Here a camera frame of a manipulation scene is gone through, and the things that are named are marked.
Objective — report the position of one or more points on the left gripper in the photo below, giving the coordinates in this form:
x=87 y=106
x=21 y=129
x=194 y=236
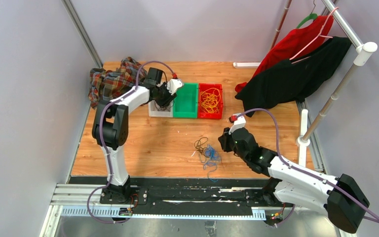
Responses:
x=169 y=98

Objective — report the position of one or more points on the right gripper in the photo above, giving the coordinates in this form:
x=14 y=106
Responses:
x=224 y=139

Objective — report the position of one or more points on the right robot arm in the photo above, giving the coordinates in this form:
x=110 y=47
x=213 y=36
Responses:
x=339 y=198

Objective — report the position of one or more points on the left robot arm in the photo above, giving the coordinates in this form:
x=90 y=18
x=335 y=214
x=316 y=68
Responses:
x=111 y=126

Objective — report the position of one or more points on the white plastic bin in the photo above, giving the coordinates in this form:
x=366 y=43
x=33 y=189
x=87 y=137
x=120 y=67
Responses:
x=157 y=111

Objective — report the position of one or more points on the green plastic bin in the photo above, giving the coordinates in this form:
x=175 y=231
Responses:
x=186 y=103

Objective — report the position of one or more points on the plaid flannel shirt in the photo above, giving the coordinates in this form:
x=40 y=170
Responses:
x=110 y=84

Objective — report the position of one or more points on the red plastic bin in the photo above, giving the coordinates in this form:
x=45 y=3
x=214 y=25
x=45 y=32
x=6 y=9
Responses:
x=210 y=101

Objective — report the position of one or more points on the black shirt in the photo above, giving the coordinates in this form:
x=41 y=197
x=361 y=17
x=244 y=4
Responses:
x=291 y=80

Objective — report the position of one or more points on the red shirt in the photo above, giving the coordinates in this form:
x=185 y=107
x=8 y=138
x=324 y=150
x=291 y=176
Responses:
x=297 y=43

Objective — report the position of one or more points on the green hanger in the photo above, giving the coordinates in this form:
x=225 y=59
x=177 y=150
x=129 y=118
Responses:
x=312 y=16

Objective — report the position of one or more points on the metal clothes rack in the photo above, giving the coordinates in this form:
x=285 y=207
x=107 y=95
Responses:
x=351 y=120

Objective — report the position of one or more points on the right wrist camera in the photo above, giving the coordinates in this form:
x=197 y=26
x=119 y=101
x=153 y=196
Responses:
x=238 y=121

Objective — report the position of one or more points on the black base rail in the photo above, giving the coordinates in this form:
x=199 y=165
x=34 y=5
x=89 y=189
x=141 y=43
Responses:
x=191 y=197

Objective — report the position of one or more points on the metal corner post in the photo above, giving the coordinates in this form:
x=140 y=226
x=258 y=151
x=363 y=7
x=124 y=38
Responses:
x=70 y=8

